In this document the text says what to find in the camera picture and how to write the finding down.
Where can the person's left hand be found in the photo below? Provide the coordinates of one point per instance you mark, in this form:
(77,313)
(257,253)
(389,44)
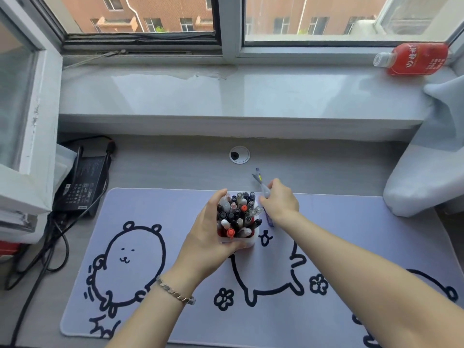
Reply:
(197,246)

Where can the person's right hand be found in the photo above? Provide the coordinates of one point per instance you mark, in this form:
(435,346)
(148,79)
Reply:
(282,204)

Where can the person's left thumb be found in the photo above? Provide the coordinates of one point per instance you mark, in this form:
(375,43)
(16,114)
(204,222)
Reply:
(234,250)

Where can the person's right thumb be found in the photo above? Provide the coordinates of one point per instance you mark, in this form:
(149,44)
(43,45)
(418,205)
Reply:
(265,204)

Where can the purple clear pen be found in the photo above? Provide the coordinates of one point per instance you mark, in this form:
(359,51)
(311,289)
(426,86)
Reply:
(265,189)

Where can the clear plastic pen holder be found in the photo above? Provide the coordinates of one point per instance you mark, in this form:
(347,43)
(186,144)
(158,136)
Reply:
(253,241)

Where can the person's left forearm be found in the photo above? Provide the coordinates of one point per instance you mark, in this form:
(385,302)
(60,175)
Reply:
(148,318)

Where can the person's right forearm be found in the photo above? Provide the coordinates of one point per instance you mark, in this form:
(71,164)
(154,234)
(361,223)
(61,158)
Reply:
(362,279)

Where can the bunch of pens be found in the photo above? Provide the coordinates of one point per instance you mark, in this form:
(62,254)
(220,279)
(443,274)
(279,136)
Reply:
(237,213)

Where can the lilac bear-print desk mat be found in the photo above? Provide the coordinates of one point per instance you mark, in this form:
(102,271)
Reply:
(152,213)

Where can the grey stone window sill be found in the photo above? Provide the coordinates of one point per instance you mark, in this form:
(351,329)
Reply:
(239,94)

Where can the black power adapter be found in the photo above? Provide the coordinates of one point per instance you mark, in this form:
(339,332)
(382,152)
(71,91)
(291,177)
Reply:
(85,184)

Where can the white curtain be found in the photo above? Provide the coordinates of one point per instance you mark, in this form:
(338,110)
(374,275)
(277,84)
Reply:
(424,159)

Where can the clear plastic bag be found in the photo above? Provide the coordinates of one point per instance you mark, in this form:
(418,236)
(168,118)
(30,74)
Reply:
(65,163)

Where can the red drink bottle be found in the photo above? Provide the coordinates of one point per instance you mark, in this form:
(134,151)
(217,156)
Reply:
(417,59)

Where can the brick building outside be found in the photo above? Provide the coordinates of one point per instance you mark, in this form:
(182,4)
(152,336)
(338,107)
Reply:
(152,12)

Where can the red object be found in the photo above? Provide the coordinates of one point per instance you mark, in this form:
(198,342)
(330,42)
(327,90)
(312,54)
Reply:
(8,248)

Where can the open white window sash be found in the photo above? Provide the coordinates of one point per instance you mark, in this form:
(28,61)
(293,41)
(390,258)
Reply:
(32,115)

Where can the white window frame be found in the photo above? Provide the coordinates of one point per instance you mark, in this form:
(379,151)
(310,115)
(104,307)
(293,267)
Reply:
(230,32)

